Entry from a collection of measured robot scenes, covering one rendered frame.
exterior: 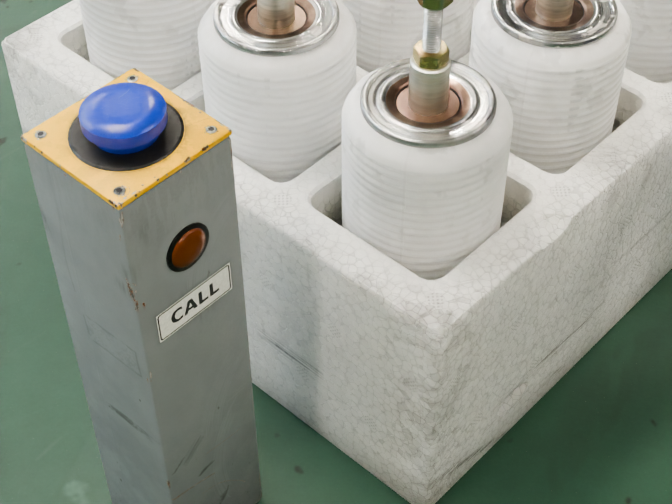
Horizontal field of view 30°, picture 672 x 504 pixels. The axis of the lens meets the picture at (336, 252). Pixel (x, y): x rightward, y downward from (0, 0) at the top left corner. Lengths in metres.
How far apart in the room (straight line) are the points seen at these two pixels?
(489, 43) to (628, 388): 0.28
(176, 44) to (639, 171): 0.31
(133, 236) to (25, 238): 0.43
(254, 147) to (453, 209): 0.14
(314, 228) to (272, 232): 0.03
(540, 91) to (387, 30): 0.12
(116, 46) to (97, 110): 0.25
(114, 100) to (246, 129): 0.19
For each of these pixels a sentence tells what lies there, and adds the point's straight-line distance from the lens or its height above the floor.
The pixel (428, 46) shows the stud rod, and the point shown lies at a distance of 0.67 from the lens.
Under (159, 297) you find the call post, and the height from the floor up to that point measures 0.24.
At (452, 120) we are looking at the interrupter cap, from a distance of 0.69.
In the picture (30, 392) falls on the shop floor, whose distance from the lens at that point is 0.90.
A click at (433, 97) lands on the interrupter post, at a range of 0.69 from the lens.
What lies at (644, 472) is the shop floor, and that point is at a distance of 0.86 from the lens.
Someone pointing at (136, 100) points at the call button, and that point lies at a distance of 0.59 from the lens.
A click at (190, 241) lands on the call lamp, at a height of 0.27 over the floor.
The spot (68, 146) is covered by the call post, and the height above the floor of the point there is 0.31.
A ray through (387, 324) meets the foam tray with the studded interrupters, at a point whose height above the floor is 0.16.
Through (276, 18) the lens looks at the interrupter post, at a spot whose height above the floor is 0.26.
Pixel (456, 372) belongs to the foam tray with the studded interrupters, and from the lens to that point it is 0.72.
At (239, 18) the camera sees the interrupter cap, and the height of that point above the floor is 0.25.
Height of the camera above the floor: 0.70
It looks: 46 degrees down
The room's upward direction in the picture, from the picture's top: straight up
